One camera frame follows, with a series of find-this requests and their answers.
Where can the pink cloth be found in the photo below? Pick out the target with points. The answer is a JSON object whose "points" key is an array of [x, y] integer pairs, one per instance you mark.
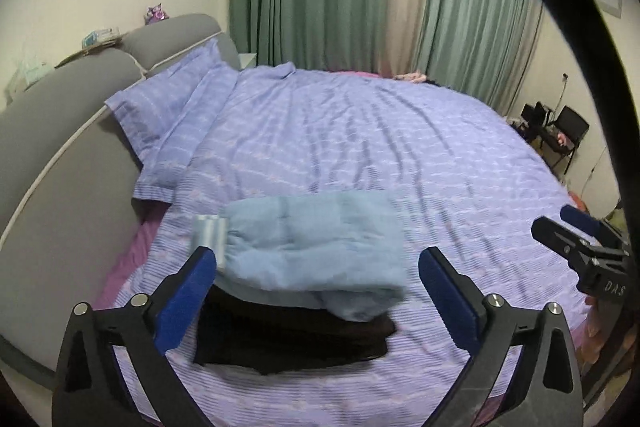
{"points": [[409, 77]]}

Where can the tissue packet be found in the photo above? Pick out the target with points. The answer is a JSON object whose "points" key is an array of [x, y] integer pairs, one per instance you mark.
{"points": [[100, 38]]}

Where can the purple patterned quilt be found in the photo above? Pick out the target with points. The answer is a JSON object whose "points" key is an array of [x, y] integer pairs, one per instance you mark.
{"points": [[400, 157]]}

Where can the purple patterned pillow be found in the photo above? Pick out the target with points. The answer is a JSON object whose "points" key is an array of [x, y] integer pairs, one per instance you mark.
{"points": [[160, 92], [185, 147]]}

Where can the stack of dark folded clothes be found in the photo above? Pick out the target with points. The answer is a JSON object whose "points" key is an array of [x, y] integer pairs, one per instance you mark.
{"points": [[300, 337]]}

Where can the grey padded headboard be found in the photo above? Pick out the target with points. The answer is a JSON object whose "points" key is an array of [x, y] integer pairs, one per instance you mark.
{"points": [[60, 157]]}

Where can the purple toy figure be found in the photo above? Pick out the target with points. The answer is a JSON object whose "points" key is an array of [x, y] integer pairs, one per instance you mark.
{"points": [[157, 14]]}

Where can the black chair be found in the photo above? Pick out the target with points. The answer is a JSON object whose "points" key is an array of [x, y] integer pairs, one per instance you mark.
{"points": [[572, 124]]}

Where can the pink plush toy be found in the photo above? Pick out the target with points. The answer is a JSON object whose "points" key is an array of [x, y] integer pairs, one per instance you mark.
{"points": [[560, 137]]}

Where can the purple bed sheet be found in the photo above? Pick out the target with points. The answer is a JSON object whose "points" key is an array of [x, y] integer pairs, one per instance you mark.
{"points": [[130, 267]]}

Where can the light blue padded pants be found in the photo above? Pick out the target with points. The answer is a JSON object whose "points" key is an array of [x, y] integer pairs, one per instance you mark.
{"points": [[310, 247]]}

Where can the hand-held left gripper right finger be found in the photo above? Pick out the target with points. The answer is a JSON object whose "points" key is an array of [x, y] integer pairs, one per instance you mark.
{"points": [[450, 302]]}

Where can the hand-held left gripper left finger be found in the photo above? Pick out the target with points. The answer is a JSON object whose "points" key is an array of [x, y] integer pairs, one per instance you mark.
{"points": [[185, 302]]}

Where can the black curved tube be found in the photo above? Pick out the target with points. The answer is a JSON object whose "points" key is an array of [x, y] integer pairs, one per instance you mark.
{"points": [[595, 37]]}

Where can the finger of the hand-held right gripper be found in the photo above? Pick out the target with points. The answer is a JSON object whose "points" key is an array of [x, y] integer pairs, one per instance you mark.
{"points": [[560, 237], [585, 218]]}

